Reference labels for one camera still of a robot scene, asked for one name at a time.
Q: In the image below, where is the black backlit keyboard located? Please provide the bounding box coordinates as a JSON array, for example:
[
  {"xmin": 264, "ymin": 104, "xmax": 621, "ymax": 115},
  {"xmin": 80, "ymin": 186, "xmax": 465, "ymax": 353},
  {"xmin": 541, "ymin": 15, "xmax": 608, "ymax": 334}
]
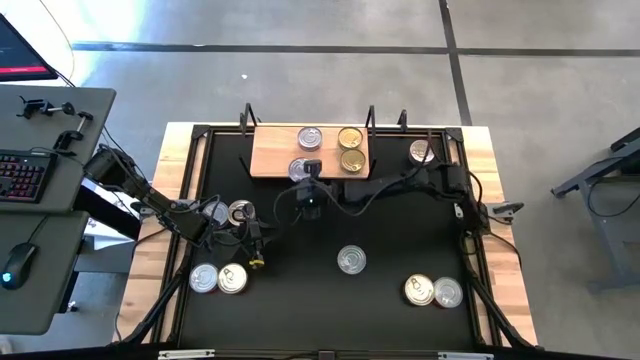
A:
[{"xmin": 0, "ymin": 149, "xmax": 57, "ymax": 205}]

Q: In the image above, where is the silver aluminium bracket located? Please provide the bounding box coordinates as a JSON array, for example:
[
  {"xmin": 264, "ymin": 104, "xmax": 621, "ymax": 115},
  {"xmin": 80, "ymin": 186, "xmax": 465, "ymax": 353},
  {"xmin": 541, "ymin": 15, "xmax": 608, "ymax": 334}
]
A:
[
  {"xmin": 437, "ymin": 351, "xmax": 495, "ymax": 360},
  {"xmin": 157, "ymin": 349, "xmax": 216, "ymax": 360}
]

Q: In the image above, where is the grey arm base bracket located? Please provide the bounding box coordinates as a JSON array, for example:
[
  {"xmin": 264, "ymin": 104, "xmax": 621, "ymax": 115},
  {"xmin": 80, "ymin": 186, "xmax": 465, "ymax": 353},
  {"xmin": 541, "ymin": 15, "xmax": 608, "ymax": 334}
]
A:
[
  {"xmin": 130, "ymin": 201, "xmax": 156, "ymax": 219},
  {"xmin": 492, "ymin": 200, "xmax": 525, "ymax": 221}
]

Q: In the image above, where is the red-labelled tuna can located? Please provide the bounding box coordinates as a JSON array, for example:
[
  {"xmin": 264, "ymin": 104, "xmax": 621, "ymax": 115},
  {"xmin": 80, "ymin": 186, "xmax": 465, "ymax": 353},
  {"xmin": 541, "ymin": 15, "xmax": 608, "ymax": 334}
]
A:
[
  {"xmin": 287, "ymin": 156, "xmax": 312, "ymax": 183},
  {"xmin": 432, "ymin": 276, "xmax": 464, "ymax": 309},
  {"xmin": 297, "ymin": 125, "xmax": 324, "ymax": 152},
  {"xmin": 188, "ymin": 262, "xmax": 220, "ymax": 295}
]

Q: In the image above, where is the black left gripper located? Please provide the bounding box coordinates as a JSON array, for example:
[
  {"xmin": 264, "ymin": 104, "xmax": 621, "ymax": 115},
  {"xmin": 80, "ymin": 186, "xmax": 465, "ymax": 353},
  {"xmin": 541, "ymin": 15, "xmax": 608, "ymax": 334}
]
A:
[{"xmin": 214, "ymin": 202, "xmax": 275, "ymax": 266}]

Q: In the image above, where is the black aluminium table frame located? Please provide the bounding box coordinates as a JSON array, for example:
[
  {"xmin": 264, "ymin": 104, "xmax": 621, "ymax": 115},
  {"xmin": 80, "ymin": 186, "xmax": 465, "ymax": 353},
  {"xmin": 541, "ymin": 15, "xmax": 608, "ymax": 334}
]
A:
[{"xmin": 110, "ymin": 122, "xmax": 544, "ymax": 360}]

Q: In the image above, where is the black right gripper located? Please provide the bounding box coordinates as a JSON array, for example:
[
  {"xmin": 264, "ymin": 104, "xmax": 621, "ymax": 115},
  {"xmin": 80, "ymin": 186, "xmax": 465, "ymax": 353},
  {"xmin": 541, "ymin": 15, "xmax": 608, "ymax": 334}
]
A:
[{"xmin": 294, "ymin": 158, "xmax": 329, "ymax": 221}]

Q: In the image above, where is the grey metal table frame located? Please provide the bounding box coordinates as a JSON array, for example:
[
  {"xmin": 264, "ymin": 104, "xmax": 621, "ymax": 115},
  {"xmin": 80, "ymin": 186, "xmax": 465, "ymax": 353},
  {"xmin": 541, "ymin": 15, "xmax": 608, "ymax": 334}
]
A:
[{"xmin": 549, "ymin": 127, "xmax": 640, "ymax": 294}]

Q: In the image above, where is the wooden shelf with black frame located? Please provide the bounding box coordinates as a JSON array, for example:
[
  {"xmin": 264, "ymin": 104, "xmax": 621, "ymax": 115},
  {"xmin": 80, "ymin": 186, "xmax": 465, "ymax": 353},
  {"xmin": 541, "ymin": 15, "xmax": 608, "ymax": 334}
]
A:
[{"xmin": 237, "ymin": 102, "xmax": 378, "ymax": 180}]

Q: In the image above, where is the black computer monitor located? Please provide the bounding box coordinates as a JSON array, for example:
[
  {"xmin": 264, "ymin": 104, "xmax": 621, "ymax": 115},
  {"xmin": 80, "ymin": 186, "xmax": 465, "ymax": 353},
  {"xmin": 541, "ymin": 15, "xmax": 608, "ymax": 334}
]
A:
[{"xmin": 0, "ymin": 13, "xmax": 59, "ymax": 83}]

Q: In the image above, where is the black computer mouse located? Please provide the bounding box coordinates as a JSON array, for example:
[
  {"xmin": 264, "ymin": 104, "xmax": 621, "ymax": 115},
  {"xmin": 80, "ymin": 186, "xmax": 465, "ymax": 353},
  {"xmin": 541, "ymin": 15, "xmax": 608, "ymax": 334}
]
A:
[{"xmin": 0, "ymin": 243, "xmax": 39, "ymax": 291}]

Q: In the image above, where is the black table mat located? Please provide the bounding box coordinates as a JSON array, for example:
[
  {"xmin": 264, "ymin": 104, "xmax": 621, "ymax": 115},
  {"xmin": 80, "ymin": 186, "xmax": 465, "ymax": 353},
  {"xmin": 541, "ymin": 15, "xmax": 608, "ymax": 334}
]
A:
[{"xmin": 178, "ymin": 130, "xmax": 477, "ymax": 351}]

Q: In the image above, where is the green-labelled can silver lid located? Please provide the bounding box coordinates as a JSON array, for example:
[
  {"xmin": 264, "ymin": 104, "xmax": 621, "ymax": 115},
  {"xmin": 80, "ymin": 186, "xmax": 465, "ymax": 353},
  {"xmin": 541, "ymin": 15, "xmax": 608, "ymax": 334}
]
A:
[
  {"xmin": 202, "ymin": 199, "xmax": 231, "ymax": 227},
  {"xmin": 336, "ymin": 244, "xmax": 368, "ymax": 276}
]

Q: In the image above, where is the grey desk top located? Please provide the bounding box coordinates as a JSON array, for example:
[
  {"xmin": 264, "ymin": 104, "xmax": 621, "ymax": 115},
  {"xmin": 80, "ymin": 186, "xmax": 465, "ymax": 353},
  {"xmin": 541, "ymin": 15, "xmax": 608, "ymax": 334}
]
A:
[
  {"xmin": 0, "ymin": 84, "xmax": 117, "ymax": 216},
  {"xmin": 0, "ymin": 209, "xmax": 91, "ymax": 337}
]

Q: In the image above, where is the black screw clamp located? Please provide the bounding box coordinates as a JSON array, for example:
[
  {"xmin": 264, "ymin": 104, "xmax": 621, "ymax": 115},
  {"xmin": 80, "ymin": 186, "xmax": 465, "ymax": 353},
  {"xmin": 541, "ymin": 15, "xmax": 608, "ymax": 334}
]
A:
[
  {"xmin": 52, "ymin": 110, "xmax": 95, "ymax": 153},
  {"xmin": 17, "ymin": 95, "xmax": 76, "ymax": 120}
]

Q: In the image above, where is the green-labelled can gold lid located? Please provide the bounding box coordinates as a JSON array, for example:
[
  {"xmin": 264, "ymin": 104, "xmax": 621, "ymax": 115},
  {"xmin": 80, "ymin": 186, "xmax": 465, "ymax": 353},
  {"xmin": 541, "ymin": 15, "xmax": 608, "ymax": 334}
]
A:
[
  {"xmin": 339, "ymin": 148, "xmax": 367, "ymax": 175},
  {"xmin": 337, "ymin": 125, "xmax": 364, "ymax": 152}
]

